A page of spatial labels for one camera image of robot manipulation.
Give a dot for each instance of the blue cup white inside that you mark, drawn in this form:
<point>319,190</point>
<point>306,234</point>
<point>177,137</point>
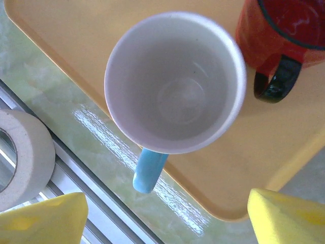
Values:
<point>175,84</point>

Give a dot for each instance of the aluminium front frame rail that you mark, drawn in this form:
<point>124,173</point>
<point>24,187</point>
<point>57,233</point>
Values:
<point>76,175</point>

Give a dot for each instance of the yellow plastic tray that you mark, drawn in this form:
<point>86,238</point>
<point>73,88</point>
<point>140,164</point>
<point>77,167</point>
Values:
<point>76,38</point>

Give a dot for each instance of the beige masking tape roll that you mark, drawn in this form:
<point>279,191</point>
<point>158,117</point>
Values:
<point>33,162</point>

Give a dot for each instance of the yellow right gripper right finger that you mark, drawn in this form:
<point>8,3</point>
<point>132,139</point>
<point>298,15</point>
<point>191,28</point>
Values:
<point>289,223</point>

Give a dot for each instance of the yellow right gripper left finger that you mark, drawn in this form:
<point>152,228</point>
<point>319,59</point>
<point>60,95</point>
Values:
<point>43,223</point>

